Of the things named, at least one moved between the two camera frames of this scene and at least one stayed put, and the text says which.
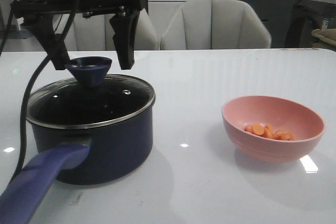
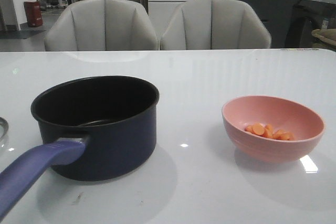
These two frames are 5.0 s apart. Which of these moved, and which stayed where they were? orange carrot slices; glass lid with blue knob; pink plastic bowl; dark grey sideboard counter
Moved: glass lid with blue knob
Stayed: orange carrot slices; pink plastic bowl; dark grey sideboard counter
